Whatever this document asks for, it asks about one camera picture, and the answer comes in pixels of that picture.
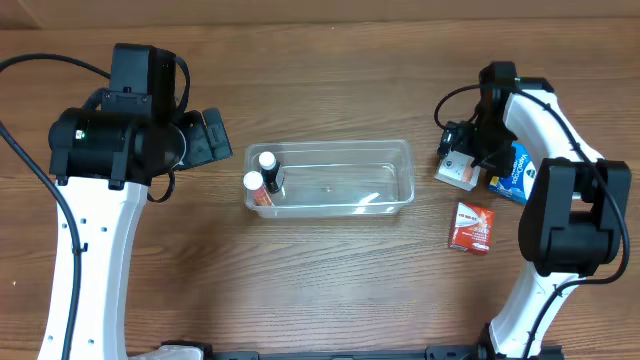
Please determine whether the white Hansaplast plaster box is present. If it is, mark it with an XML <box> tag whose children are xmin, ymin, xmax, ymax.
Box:
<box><xmin>434</xmin><ymin>151</ymin><xmax>481</xmax><ymax>191</ymax></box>

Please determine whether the orange tablet tube white cap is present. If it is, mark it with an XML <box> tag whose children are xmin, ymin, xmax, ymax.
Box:
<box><xmin>243</xmin><ymin>171</ymin><xmax>273</xmax><ymax>206</ymax></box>

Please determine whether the dark bottle white cap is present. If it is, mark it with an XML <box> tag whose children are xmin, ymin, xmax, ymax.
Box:
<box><xmin>258</xmin><ymin>151</ymin><xmax>284</xmax><ymax>194</ymax></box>

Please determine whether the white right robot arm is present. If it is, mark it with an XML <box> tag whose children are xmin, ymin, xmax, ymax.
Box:
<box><xmin>425</xmin><ymin>62</ymin><xmax>632</xmax><ymax>359</ymax></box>

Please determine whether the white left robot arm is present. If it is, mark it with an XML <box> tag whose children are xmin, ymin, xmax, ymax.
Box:
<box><xmin>38</xmin><ymin>88</ymin><xmax>232</xmax><ymax>359</ymax></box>

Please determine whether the clear plastic container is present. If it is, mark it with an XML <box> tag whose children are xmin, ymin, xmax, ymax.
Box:
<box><xmin>244</xmin><ymin>140</ymin><xmax>415</xmax><ymax>218</ymax></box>

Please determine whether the blue VapoDrops cough drops bag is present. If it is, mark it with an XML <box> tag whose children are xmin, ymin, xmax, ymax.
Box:
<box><xmin>488</xmin><ymin>143</ymin><xmax>537</xmax><ymax>205</ymax></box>

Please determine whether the red medicine sachet box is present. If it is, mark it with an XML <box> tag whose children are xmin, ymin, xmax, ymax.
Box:
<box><xmin>448</xmin><ymin>202</ymin><xmax>495</xmax><ymax>255</ymax></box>

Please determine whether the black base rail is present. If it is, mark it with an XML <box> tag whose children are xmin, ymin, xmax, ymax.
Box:
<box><xmin>159</xmin><ymin>340</ymin><xmax>566</xmax><ymax>360</ymax></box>

